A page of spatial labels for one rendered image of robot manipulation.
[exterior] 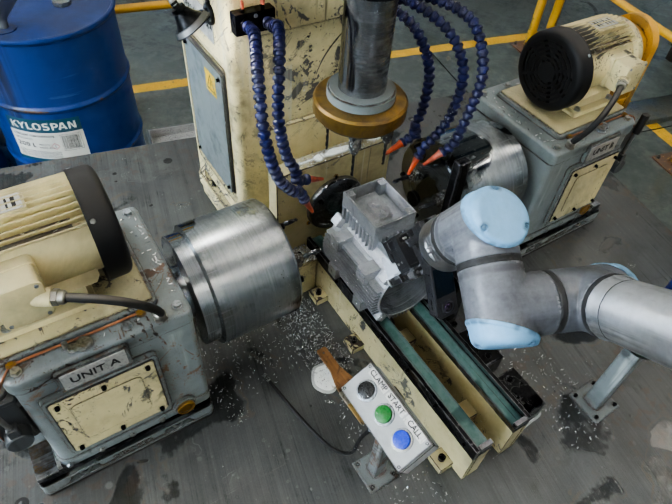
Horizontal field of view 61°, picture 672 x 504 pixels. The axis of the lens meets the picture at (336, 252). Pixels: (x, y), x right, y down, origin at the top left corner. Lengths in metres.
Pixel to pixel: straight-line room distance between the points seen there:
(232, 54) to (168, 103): 2.40
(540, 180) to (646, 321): 0.76
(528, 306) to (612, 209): 1.14
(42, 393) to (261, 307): 0.38
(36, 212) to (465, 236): 0.60
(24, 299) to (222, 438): 0.54
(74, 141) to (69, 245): 1.73
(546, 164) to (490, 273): 0.67
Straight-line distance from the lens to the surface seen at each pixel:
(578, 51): 1.38
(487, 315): 0.77
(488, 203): 0.78
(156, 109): 3.50
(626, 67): 1.47
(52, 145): 2.64
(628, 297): 0.76
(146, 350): 1.01
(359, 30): 1.00
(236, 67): 1.17
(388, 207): 1.17
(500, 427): 1.22
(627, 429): 1.43
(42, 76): 2.46
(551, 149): 1.39
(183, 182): 1.74
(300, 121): 1.31
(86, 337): 0.96
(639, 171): 3.58
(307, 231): 1.36
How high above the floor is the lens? 1.93
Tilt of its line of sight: 48 degrees down
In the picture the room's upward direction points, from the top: 5 degrees clockwise
